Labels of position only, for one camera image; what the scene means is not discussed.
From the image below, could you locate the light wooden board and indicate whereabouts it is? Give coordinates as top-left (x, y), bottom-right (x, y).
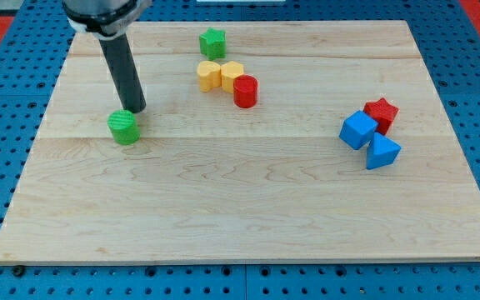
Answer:
top-left (0, 20), bottom-right (480, 266)

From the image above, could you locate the blue cube block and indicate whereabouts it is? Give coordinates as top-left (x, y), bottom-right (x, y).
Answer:
top-left (339, 110), bottom-right (378, 150)

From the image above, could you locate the yellow heart block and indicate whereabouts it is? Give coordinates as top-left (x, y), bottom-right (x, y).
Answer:
top-left (197, 61), bottom-right (222, 93)

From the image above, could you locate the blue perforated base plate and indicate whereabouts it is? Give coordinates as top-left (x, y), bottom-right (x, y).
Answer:
top-left (0, 0), bottom-right (480, 299)

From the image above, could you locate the red cylinder block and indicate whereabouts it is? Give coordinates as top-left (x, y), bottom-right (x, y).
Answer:
top-left (233, 75), bottom-right (258, 108)

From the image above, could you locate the yellow hexagon block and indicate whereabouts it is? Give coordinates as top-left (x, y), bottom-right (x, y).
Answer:
top-left (221, 61), bottom-right (244, 93)

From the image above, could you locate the red star block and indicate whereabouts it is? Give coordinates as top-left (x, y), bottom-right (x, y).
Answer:
top-left (363, 97), bottom-right (399, 135)

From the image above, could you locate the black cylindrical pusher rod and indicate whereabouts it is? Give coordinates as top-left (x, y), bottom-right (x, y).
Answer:
top-left (99, 34), bottom-right (146, 113)

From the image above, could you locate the green star block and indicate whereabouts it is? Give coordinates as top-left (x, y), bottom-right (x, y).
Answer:
top-left (199, 27), bottom-right (227, 61)

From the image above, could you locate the blue triangular prism block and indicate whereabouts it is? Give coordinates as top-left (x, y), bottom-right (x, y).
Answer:
top-left (366, 132), bottom-right (402, 170)

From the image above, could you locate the green cylinder block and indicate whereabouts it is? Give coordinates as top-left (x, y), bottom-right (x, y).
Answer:
top-left (107, 109), bottom-right (140, 145)

